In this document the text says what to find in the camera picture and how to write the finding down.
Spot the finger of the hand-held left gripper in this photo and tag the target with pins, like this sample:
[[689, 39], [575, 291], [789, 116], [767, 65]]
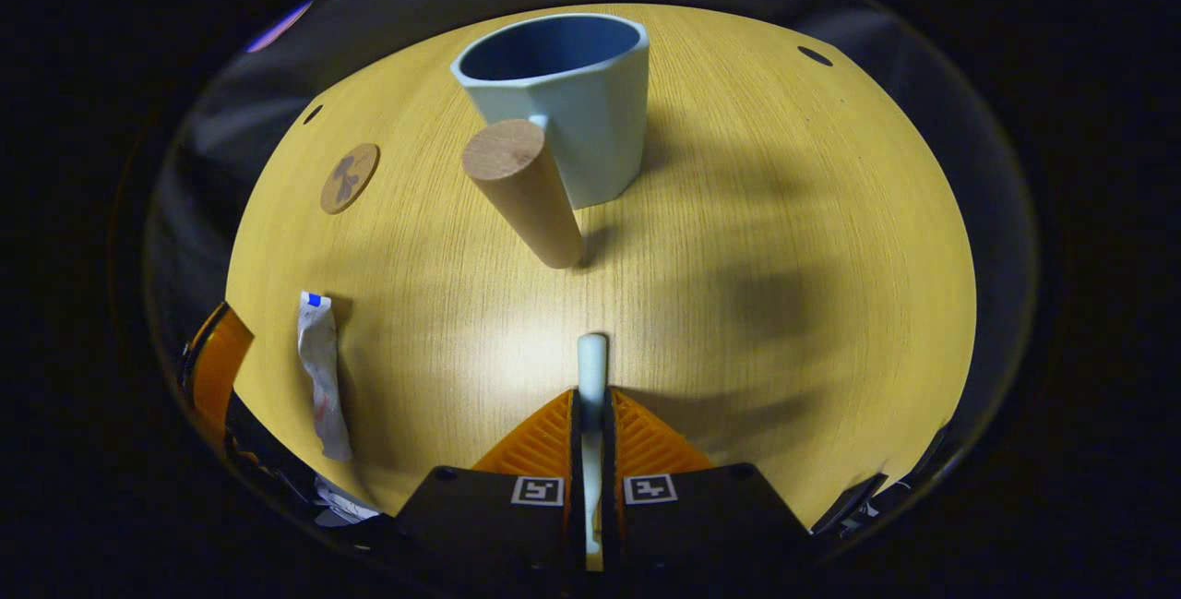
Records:
[[217, 368], [277, 465]]

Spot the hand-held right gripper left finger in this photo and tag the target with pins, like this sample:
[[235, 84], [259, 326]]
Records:
[[489, 525]]

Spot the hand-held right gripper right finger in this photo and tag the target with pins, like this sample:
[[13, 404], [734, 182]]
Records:
[[701, 525]]

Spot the white toothpaste tube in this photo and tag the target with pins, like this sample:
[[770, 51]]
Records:
[[320, 359]]

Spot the pale green toothbrush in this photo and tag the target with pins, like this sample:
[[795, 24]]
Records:
[[591, 368]]

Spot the round wooden coaster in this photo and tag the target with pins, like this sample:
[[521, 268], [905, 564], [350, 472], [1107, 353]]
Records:
[[349, 179]]

